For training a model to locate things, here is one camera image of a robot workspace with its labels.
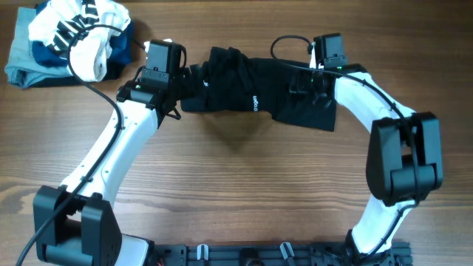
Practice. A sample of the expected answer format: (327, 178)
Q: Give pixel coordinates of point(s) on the white shirt with black print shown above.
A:
(80, 31)

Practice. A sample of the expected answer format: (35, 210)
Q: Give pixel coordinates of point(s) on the light blue folded garment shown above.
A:
(21, 69)

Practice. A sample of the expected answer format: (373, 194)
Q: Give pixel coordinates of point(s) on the black polo shirt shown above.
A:
(233, 82)

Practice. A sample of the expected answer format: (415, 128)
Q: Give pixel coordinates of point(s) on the dark blue folded garment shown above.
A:
(121, 54)

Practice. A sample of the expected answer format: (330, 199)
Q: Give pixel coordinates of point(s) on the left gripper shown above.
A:
(188, 89)

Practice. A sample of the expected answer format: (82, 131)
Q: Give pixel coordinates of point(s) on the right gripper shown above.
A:
(298, 82)

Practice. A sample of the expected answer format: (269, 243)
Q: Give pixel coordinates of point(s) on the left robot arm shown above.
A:
(75, 223)

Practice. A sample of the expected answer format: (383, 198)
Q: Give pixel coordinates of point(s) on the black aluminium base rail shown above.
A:
(284, 254)

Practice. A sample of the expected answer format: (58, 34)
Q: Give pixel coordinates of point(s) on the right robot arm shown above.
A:
(404, 159)

